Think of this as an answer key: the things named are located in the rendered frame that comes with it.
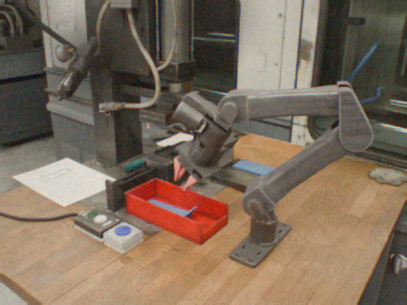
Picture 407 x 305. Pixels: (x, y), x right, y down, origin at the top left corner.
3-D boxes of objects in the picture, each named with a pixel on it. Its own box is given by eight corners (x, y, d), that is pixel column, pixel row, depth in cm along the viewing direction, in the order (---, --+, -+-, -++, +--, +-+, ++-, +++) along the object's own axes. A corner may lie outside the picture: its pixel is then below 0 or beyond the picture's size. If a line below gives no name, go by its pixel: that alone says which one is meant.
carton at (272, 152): (296, 181, 126) (299, 159, 123) (232, 162, 140) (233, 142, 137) (311, 168, 136) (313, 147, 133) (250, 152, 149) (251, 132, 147)
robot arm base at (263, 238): (229, 228, 84) (257, 239, 80) (271, 193, 99) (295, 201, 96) (227, 258, 87) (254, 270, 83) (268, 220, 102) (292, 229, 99)
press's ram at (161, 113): (167, 137, 109) (166, 28, 98) (106, 121, 123) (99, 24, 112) (205, 122, 122) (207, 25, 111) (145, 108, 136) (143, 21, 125)
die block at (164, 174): (167, 191, 116) (167, 169, 113) (143, 182, 122) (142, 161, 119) (206, 170, 131) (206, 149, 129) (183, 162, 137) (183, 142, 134)
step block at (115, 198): (114, 212, 104) (112, 182, 101) (107, 209, 106) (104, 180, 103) (131, 202, 109) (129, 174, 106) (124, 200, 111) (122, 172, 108)
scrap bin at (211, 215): (200, 246, 91) (201, 224, 89) (126, 212, 105) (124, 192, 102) (228, 223, 100) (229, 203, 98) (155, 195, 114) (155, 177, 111)
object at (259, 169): (274, 179, 121) (275, 170, 120) (232, 166, 129) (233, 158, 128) (283, 171, 127) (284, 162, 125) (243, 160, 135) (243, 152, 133)
